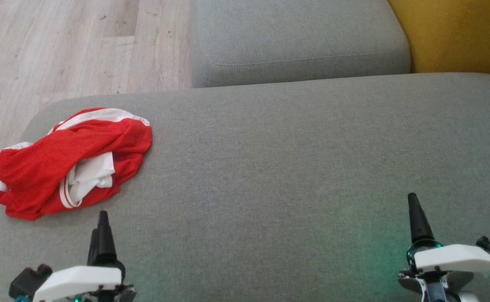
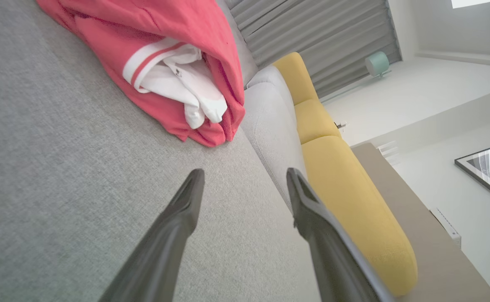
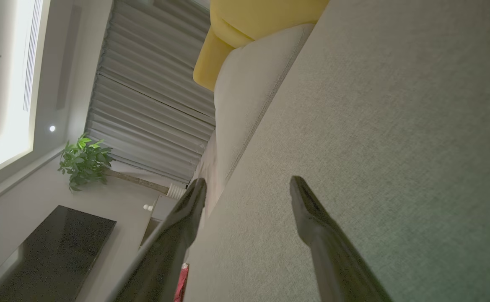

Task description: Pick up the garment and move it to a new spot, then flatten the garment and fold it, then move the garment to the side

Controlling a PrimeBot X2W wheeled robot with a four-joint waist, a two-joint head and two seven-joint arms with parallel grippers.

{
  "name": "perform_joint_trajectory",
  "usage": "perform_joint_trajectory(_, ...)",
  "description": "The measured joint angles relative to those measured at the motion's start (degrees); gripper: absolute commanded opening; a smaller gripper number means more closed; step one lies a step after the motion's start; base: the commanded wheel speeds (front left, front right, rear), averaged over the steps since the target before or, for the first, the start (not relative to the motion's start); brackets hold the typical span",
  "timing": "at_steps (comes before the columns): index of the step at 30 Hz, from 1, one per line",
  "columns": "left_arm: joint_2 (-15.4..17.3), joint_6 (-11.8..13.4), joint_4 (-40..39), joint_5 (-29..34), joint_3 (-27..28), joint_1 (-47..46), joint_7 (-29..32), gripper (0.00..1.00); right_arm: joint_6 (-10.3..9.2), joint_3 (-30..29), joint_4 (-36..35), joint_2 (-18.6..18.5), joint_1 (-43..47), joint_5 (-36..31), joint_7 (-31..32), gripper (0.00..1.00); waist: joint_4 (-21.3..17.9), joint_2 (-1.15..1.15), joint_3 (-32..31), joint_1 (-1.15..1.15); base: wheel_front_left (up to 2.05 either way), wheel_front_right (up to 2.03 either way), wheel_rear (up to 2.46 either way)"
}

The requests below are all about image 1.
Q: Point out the large grey sofa seat cushion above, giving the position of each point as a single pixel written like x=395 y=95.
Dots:
x=278 y=167

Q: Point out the small grey sofa cushion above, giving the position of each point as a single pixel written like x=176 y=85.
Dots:
x=295 y=37

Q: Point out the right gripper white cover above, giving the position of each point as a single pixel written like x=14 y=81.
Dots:
x=454 y=258

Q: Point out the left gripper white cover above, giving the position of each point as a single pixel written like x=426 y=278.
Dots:
x=81 y=279

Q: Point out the red and white sports garment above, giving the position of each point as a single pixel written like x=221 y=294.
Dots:
x=39 y=167

